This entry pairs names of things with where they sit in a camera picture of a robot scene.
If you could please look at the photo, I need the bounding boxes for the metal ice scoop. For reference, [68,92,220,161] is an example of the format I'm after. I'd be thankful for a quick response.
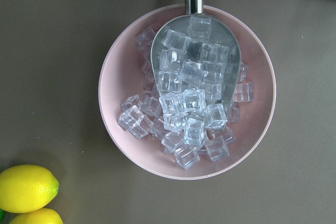
[151,0,241,112]

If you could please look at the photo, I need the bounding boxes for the whole lemon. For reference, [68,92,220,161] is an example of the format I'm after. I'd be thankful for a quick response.
[1,164,60,214]
[9,208,64,224]

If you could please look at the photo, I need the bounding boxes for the lower whole lemon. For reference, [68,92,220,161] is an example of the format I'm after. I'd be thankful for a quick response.
[9,208,64,224]

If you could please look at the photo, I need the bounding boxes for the upper whole lemon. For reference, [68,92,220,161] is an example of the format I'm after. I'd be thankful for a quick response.
[1,164,60,214]

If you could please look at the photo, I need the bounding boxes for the pink ice bowl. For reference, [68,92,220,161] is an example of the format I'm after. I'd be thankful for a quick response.
[98,4,276,180]

